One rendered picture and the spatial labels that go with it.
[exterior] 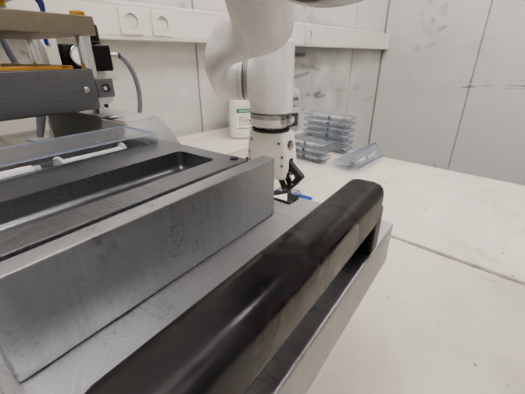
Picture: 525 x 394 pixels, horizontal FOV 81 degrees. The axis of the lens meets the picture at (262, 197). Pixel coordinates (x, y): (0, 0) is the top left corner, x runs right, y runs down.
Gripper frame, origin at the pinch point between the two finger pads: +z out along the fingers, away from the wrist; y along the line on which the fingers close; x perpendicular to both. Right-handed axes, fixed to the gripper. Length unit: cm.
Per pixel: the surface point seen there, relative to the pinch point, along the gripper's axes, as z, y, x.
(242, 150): -1.1, 26.7, -21.9
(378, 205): -22, -33, 37
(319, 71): -21, 50, -116
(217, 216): -21, -26, 41
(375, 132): 26, 38, -197
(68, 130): -18.8, 12.5, 32.7
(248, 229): -18.6, -25.7, 38.6
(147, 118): -21.6, -2.3, 29.3
